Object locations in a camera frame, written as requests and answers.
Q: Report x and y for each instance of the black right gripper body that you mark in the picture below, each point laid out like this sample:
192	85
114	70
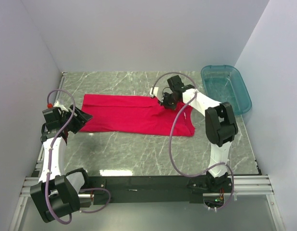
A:
169	101

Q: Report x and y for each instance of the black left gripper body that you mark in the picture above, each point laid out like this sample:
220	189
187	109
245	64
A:
76	122

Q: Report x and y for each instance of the red t shirt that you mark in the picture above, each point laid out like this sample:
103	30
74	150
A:
135	114

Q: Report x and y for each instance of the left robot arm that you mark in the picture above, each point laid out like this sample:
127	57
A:
56	192

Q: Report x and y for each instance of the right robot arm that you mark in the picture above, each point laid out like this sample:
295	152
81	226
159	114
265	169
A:
220	127

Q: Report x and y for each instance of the teal plastic bin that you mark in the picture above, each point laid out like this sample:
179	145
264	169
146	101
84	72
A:
224	83

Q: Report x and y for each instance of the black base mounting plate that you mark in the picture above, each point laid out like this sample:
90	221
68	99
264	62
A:
148	189

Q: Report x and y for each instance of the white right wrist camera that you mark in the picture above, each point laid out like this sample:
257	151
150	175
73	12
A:
155	92

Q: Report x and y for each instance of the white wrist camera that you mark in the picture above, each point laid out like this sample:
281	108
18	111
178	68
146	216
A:
57	104
155	92

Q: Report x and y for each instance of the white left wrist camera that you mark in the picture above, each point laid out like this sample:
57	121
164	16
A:
57	104

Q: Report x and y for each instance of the aluminium frame rail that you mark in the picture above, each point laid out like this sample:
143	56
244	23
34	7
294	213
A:
244	185

